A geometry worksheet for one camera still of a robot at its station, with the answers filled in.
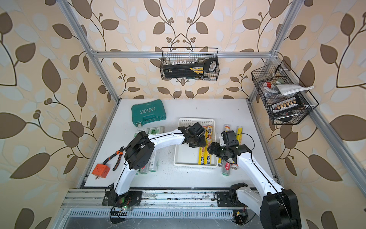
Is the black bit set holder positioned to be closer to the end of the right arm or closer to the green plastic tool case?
the end of the right arm

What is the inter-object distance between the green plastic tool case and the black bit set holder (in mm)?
722

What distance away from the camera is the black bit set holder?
0.65 metres

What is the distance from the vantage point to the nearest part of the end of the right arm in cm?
59

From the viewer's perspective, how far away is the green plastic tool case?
1.05 meters

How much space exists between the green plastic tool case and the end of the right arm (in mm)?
470
